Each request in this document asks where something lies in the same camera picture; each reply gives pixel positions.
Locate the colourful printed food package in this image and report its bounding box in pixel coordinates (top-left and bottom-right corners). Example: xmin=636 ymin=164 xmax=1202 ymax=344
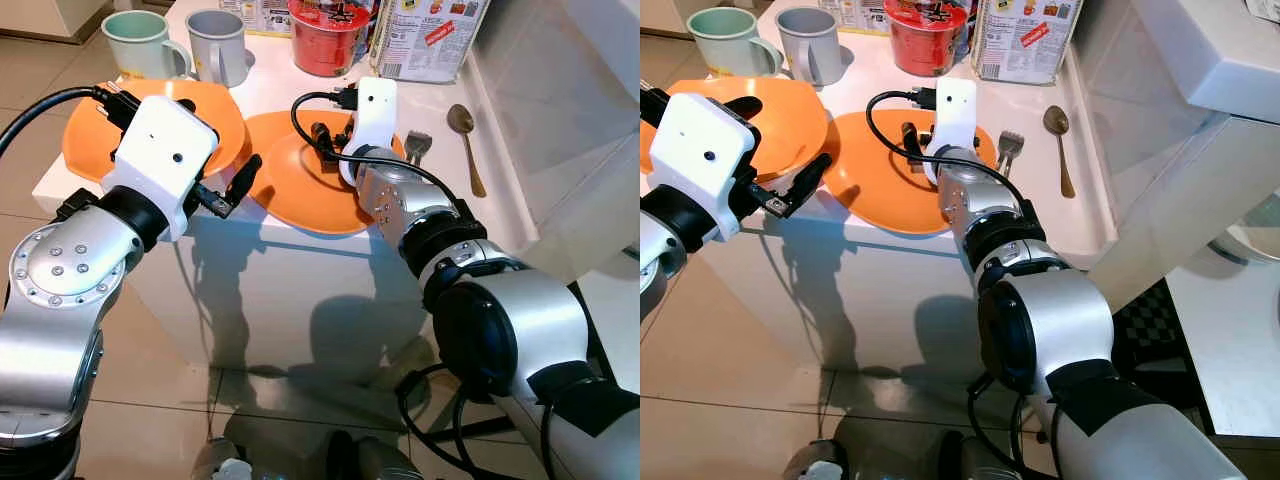
xmin=820 ymin=0 xmax=886 ymax=31
xmin=220 ymin=0 xmax=293 ymax=36

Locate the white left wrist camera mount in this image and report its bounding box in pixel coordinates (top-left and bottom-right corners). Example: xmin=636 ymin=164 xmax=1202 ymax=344
xmin=648 ymin=92 xmax=758 ymax=241
xmin=100 ymin=95 xmax=221 ymax=243

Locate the white side table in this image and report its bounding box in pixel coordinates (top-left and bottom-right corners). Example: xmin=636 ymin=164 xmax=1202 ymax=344
xmin=1165 ymin=245 xmax=1280 ymax=441

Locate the orange plastic plate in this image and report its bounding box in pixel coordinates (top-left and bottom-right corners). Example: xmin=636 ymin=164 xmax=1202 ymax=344
xmin=640 ymin=78 xmax=829 ymax=183
xmin=62 ymin=78 xmax=248 ymax=183
xmin=825 ymin=108 xmax=999 ymax=236
xmin=245 ymin=110 xmax=406 ymax=236

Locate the bronze metal spoon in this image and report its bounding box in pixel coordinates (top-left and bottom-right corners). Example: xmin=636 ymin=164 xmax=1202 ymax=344
xmin=1043 ymin=105 xmax=1078 ymax=199
xmin=447 ymin=104 xmax=488 ymax=199

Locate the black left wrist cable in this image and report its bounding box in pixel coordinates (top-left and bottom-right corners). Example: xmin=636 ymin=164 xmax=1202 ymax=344
xmin=640 ymin=85 xmax=673 ymax=131
xmin=0 ymin=85 xmax=136 ymax=156

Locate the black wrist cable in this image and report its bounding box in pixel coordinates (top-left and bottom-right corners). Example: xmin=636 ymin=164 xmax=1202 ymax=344
xmin=0 ymin=85 xmax=136 ymax=156
xmin=640 ymin=85 xmax=673 ymax=131
xmin=290 ymin=86 xmax=466 ymax=216
xmin=865 ymin=88 xmax=1036 ymax=216

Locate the brown wooden furniture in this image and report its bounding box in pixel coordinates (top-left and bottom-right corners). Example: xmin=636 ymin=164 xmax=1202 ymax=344
xmin=640 ymin=0 xmax=701 ymax=36
xmin=0 ymin=0 xmax=113 ymax=46

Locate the white raised counter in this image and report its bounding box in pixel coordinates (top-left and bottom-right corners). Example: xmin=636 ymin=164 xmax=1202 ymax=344
xmin=1065 ymin=0 xmax=1280 ymax=311
xmin=465 ymin=0 xmax=641 ymax=286

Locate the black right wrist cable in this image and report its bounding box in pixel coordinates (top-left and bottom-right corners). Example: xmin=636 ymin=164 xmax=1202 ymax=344
xmin=865 ymin=88 xmax=1036 ymax=216
xmin=290 ymin=86 xmax=466 ymax=216

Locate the white printed snack bag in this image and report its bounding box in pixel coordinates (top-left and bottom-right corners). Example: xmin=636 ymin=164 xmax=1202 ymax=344
xmin=970 ymin=0 xmax=1086 ymax=84
xmin=370 ymin=0 xmax=491 ymax=83

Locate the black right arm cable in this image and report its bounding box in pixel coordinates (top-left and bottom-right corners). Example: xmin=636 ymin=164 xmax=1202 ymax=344
xmin=965 ymin=375 xmax=1063 ymax=480
xmin=395 ymin=365 xmax=561 ymax=480

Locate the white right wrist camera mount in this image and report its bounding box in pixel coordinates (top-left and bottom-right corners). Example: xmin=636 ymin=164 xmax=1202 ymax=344
xmin=930 ymin=78 xmax=979 ymax=166
xmin=350 ymin=78 xmax=399 ymax=161

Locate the silver robot right leg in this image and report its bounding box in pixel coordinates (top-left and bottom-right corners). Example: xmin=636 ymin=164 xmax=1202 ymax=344
xmin=935 ymin=430 xmax=1013 ymax=480
xmin=325 ymin=432 xmax=426 ymax=480

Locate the white counter cabinet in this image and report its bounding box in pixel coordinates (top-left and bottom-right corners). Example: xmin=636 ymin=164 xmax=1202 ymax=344
xmin=30 ymin=0 xmax=566 ymax=391
xmin=640 ymin=0 xmax=1121 ymax=383

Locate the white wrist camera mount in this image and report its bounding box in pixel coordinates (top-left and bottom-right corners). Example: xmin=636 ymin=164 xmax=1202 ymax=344
xmin=648 ymin=92 xmax=758 ymax=241
xmin=350 ymin=78 xmax=399 ymax=161
xmin=930 ymin=78 xmax=979 ymax=166
xmin=100 ymin=95 xmax=221 ymax=243

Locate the red instant noodle cup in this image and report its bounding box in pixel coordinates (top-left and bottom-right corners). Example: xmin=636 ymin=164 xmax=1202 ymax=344
xmin=883 ymin=0 xmax=969 ymax=78
xmin=288 ymin=0 xmax=371 ymax=78

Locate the black checkered floor mat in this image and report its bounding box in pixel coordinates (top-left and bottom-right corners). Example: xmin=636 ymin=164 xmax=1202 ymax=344
xmin=1110 ymin=280 xmax=1206 ymax=406

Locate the silver robot left leg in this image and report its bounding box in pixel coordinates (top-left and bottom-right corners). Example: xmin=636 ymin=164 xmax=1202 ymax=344
xmin=785 ymin=440 xmax=851 ymax=480

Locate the pale green ceramic mug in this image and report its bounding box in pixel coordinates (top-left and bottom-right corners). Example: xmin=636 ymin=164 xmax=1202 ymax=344
xmin=100 ymin=10 xmax=191 ymax=81
xmin=687 ymin=7 xmax=783 ymax=79

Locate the grey ceramic mug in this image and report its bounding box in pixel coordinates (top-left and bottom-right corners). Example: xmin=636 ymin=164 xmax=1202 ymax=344
xmin=185 ymin=10 xmax=251 ymax=89
xmin=775 ymin=7 xmax=846 ymax=86

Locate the pale round bowl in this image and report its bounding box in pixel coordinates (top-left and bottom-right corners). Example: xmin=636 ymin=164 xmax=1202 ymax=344
xmin=1205 ymin=195 xmax=1280 ymax=266

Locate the silver robot leg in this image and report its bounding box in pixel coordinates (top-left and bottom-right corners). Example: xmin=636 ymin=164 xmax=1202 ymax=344
xmin=325 ymin=432 xmax=426 ymax=480
xmin=935 ymin=430 xmax=1013 ymax=480
xmin=785 ymin=440 xmax=851 ymax=480

